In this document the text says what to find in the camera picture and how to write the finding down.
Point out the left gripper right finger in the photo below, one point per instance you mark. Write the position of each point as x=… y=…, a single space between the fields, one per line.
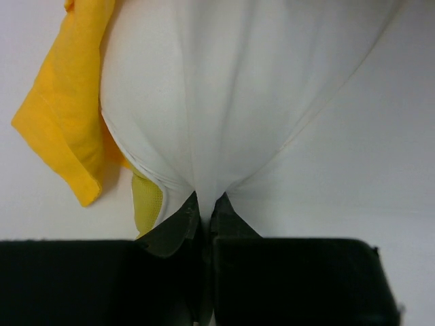
x=295 y=281

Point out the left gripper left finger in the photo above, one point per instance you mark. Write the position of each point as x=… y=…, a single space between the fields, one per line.
x=154 y=280

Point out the white pillow yellow edge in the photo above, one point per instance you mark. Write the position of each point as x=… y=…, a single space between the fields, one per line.
x=200 y=95

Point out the yellow pillowcase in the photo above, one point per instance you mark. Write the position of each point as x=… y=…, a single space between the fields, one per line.
x=61 y=117

